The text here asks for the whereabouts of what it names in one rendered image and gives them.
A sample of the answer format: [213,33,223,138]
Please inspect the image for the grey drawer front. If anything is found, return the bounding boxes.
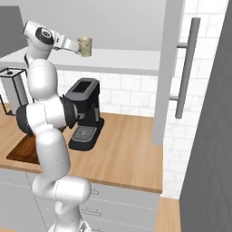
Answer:
[89,181,161,210]
[79,198,160,231]

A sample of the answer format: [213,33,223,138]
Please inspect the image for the black coffee machine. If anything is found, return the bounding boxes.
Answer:
[64,77,106,152]

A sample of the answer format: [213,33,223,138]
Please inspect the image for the grey wall cabinet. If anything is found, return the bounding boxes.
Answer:
[0,0,186,77]

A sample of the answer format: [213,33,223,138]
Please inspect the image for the grey cabinet door with handle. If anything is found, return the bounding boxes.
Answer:
[151,0,186,146]

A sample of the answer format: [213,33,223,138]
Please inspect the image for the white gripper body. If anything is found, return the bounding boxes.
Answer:
[61,34,82,54]

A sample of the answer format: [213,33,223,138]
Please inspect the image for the silver kettle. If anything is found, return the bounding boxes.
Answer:
[0,67,31,117]

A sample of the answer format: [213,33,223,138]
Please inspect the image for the dark wooden tray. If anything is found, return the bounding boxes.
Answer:
[5,132,42,166]

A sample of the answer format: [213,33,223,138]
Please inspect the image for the dark grey cabinet door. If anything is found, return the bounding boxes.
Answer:
[0,5,29,59]

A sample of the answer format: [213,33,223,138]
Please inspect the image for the beige mug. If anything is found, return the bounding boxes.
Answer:
[76,36,93,58]

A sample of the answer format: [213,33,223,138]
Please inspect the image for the grey base cupboard front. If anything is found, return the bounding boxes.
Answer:
[0,168,58,232]

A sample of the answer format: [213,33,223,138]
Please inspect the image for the grey bar door handle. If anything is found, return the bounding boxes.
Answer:
[169,16,202,120]

